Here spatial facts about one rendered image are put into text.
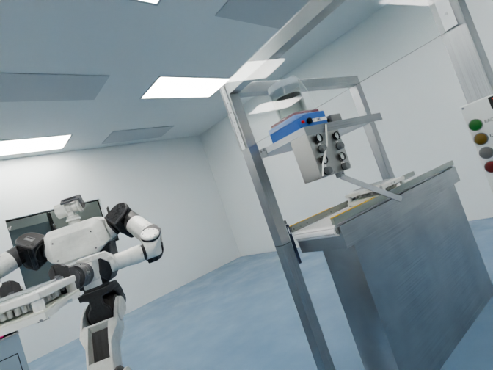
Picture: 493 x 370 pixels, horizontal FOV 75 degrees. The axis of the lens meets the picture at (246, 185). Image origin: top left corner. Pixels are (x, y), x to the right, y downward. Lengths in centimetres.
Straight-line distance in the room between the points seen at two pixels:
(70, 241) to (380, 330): 145
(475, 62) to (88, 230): 152
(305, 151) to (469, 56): 67
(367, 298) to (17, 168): 537
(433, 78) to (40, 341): 628
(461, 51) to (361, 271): 99
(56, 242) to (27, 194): 431
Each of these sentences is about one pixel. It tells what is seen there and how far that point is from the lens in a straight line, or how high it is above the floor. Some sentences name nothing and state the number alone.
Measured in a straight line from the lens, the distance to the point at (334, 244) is 151.
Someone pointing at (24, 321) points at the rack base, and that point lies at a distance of 100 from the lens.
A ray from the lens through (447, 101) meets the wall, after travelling 465.
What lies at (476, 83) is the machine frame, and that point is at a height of 120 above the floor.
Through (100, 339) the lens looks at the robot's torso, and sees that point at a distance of 166.
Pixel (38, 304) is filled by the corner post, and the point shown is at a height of 104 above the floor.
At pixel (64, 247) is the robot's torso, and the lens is 165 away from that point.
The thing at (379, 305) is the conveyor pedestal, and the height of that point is 46.
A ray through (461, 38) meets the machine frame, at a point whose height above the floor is 132.
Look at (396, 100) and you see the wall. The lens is 482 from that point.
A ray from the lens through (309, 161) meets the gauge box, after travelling 141.
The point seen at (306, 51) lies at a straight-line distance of 130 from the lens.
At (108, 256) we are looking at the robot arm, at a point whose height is 108.
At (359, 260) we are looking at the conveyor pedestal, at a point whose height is 69.
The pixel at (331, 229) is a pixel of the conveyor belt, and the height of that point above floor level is 87.
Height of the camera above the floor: 111
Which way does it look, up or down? 3 degrees up
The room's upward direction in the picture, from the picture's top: 19 degrees counter-clockwise
